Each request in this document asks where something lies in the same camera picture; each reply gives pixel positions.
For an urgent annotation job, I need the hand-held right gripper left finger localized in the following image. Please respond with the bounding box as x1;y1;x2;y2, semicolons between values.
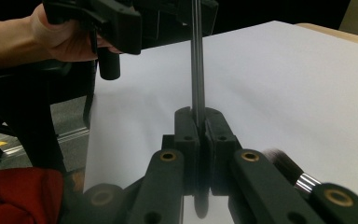
162;106;202;196

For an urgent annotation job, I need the black makeup brush silver ferrule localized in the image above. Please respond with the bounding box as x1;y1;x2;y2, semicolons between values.
262;147;323;195

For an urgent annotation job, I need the metal floor rail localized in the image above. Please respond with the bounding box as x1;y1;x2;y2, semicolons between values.
0;125;90;174

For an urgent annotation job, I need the thin black applicator brush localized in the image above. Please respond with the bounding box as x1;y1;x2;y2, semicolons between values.
189;0;212;219

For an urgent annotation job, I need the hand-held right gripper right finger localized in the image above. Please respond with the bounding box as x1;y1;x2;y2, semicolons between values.
203;106;242;197

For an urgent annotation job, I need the red cloth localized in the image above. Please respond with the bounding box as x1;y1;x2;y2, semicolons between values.
0;166;65;224

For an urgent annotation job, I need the black frame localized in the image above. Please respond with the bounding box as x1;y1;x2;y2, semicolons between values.
0;60;97;175

